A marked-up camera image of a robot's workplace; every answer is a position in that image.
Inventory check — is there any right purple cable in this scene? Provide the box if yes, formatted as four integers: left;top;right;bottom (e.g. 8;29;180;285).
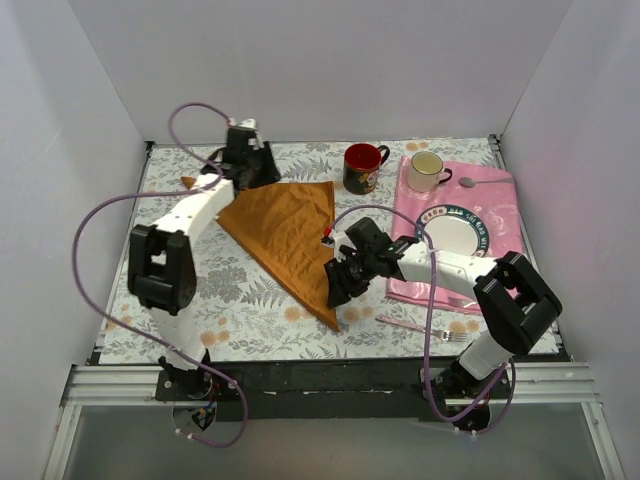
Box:
327;204;516;435

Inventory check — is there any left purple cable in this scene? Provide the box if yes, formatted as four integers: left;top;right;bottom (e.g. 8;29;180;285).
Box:
72;102;250;447

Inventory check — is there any aluminium frame rail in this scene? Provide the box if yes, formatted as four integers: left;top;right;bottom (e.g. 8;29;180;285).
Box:
43;366;179;479

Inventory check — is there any black red floral mug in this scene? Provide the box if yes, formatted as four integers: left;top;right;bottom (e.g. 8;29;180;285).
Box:
343;143;390;195

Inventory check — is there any silver spoon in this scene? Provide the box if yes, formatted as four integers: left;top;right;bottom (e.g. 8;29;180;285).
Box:
458;177;514;189

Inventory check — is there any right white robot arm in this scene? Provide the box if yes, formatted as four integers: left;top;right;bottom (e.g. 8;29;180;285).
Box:
322;217;563;398

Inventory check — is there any orange brown cloth napkin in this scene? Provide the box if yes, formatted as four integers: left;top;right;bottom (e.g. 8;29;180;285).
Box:
196;182;339;331

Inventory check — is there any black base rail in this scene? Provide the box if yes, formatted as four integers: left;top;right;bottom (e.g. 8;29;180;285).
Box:
154;357;516;422

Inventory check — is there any pink handled fork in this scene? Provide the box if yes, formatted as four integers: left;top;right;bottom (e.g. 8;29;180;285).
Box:
376;315;468;343

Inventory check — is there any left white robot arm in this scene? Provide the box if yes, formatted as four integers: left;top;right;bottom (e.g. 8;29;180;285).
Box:
127;119;281;400

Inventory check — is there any purple cable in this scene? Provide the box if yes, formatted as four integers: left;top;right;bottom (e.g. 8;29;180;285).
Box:
72;102;250;447
327;204;516;435

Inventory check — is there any pink floral placemat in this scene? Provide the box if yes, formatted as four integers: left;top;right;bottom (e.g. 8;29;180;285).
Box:
385;153;531;315

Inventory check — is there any cream enamel cup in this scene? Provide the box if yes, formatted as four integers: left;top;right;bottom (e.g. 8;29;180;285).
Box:
407;151;453;193

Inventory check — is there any white plate blue rim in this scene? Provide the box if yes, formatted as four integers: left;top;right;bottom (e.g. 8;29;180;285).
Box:
415;204;490;257

